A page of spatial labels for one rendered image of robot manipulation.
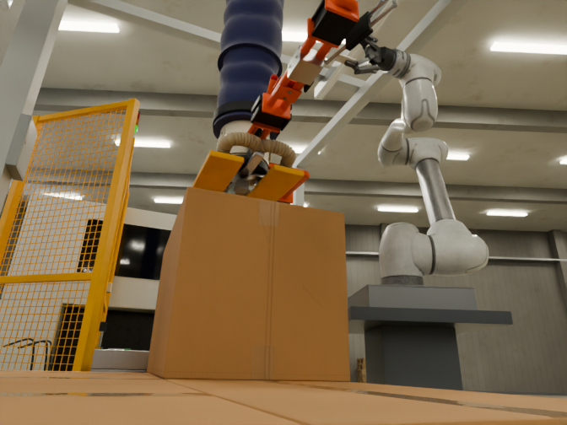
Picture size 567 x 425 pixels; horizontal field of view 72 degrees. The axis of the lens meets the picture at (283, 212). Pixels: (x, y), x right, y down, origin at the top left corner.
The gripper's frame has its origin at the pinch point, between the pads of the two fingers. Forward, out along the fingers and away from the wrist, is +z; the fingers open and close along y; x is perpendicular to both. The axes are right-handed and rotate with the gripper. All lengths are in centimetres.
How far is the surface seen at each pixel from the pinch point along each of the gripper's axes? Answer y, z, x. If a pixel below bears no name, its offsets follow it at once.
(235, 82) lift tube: 12.3, 28.6, 19.3
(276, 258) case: 78, 21, -4
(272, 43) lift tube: -7.3, 16.9, 16.7
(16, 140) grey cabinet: -3, 112, 127
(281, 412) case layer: 104, 44, -61
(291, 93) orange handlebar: 36.1, 21.4, -10.8
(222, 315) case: 91, 33, -4
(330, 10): 37, 25, -37
